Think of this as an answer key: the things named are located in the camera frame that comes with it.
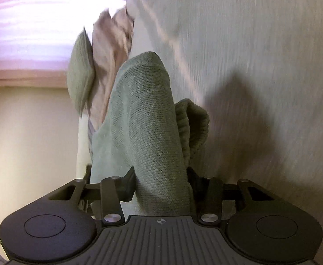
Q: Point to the folded pink blanket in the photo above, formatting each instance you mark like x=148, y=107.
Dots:
x=109, y=60

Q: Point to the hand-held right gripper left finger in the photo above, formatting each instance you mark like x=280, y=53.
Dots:
x=129, y=185

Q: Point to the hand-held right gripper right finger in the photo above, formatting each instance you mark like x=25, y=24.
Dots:
x=194, y=183

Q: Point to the grey-green knitted sweater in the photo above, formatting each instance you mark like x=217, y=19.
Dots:
x=144, y=121

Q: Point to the green knitted pillow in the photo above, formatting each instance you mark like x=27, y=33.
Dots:
x=80, y=71

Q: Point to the pink bed cover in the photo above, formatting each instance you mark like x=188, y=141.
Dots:
x=247, y=74

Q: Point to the pink curtain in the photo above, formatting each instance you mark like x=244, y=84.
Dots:
x=31, y=33

